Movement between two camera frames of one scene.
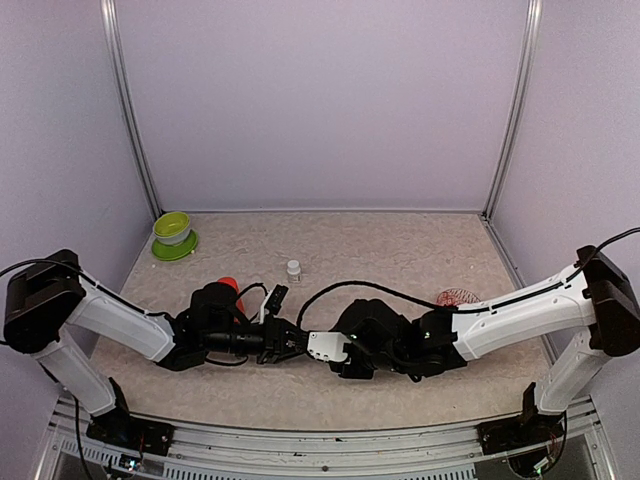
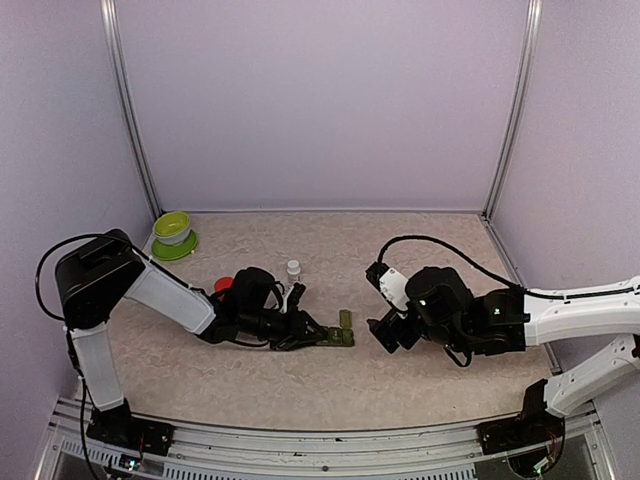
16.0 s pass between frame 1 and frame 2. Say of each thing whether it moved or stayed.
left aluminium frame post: stayed
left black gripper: moved
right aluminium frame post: stayed
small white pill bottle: stayed
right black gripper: moved
